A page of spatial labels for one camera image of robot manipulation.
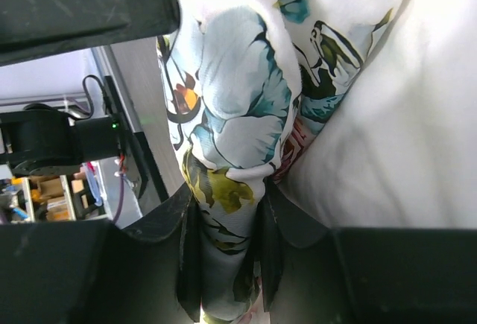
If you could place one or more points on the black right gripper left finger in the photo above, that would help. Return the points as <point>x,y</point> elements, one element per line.
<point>91,271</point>

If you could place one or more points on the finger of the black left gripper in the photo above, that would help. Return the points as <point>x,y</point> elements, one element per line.
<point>32,29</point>

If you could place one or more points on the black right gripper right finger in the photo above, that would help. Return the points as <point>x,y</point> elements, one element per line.
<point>313,274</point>

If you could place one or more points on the white t shirt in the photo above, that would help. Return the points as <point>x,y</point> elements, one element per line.
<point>362,111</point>

